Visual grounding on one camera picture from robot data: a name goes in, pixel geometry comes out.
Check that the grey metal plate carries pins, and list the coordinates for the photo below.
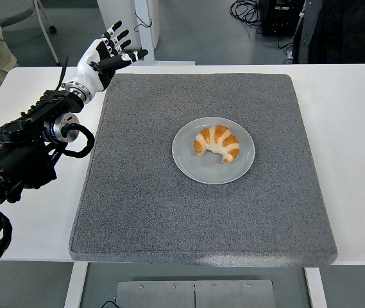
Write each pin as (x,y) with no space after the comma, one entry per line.
(195,295)

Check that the grey round plate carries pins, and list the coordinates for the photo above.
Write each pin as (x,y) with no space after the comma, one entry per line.
(185,160)

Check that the white table leg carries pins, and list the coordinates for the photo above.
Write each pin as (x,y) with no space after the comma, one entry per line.
(74,285)
(317,288)

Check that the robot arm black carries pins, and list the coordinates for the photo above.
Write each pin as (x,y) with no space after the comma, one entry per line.
(15,160)

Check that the grey felt mat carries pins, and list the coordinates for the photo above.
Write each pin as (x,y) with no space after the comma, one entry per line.
(201,218)

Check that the grey office chair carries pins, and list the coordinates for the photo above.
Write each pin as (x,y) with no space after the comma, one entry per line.
(15,13)

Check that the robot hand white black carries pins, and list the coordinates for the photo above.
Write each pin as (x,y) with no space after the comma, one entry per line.
(87,70)

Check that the white post with foot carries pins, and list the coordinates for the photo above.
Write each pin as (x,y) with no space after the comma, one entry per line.
(148,38)

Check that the croissant bread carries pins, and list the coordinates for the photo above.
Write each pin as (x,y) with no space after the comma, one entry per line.
(220,138)

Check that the white cabinet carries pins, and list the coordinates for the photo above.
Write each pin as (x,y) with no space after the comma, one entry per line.
(105,13)

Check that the black electronics box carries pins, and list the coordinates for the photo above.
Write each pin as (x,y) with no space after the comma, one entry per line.
(278,16)

